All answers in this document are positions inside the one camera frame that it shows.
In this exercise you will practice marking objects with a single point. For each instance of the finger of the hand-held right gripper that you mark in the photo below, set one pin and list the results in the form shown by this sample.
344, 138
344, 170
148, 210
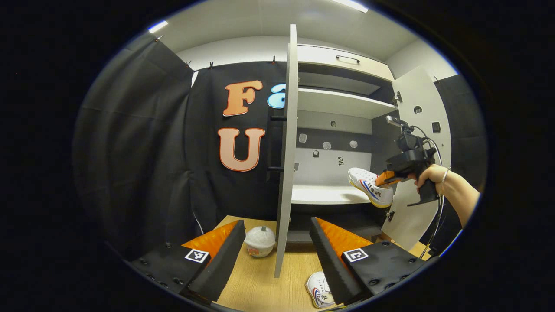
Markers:
388, 178

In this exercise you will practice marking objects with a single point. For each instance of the white shoe cabinet door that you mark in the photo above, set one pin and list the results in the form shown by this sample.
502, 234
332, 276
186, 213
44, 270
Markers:
422, 95
287, 173

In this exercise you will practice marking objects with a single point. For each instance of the white striped canvas shoe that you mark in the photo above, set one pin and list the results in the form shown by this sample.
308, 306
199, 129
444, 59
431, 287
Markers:
318, 290
373, 188

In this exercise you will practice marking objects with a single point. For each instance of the white cabinet drawer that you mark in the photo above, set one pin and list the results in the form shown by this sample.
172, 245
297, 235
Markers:
321, 55

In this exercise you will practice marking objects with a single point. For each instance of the white lidded bowl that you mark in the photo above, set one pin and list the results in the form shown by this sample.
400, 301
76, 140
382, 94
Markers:
260, 240

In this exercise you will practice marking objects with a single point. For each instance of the black backdrop cloth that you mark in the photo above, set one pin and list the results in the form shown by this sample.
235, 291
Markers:
143, 151

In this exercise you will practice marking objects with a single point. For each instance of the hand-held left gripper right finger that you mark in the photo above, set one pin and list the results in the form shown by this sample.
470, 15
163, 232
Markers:
329, 264

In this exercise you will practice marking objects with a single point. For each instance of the white shoe cabinet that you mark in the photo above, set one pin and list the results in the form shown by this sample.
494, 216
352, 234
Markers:
329, 194

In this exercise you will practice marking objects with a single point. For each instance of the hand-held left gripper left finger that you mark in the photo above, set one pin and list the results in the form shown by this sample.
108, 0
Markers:
225, 264

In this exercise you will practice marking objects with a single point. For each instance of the ceiling light panel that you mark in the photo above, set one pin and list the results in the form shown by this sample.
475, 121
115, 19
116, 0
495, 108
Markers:
158, 27
351, 5

